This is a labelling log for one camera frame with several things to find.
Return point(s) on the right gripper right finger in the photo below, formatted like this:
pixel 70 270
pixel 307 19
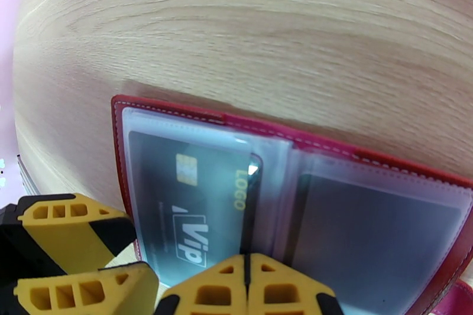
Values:
pixel 281 288

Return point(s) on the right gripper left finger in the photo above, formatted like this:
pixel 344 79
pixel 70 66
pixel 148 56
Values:
pixel 218 288

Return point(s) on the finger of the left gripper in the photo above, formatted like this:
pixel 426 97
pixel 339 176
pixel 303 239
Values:
pixel 122 295
pixel 74 236

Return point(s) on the black VIP credit card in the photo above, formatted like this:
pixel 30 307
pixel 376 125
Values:
pixel 207 192

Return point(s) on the red card holder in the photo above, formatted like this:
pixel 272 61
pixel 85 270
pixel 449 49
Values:
pixel 275 184

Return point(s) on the dark plain credit card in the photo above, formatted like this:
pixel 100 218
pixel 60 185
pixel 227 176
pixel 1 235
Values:
pixel 369 243

